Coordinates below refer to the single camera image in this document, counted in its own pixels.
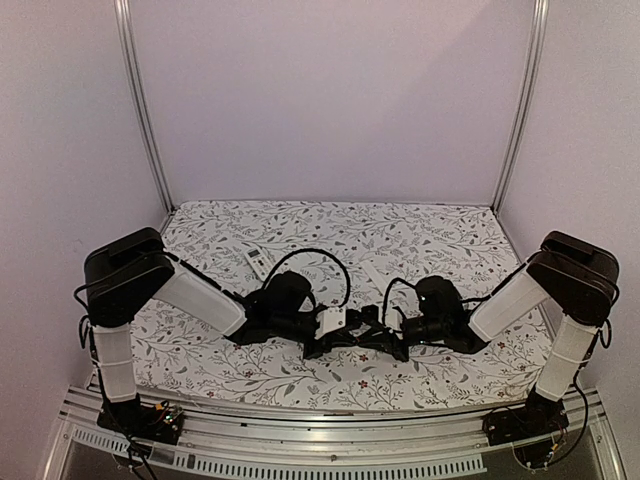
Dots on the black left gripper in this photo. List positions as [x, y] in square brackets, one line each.
[329, 343]

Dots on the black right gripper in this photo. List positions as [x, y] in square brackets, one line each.
[387, 341]

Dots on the white battery compartment cover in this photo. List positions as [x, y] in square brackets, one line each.
[374, 275]

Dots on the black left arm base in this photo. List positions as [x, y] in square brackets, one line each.
[161, 422]

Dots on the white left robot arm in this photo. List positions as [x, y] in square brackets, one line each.
[126, 276]

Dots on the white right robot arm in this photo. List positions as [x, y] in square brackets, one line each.
[572, 278]

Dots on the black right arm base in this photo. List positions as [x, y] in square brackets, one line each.
[537, 417]

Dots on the floral patterned table mat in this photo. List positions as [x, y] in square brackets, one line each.
[164, 306]

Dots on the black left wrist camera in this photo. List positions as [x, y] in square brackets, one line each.
[330, 320]

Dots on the aluminium front rail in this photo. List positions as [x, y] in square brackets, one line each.
[228, 440]

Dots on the right aluminium corner post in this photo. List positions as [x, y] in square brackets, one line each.
[525, 99]

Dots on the aluminium corner post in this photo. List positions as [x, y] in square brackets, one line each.
[525, 99]
[136, 85]

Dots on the left aluminium corner post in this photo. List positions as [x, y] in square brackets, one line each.
[136, 85]

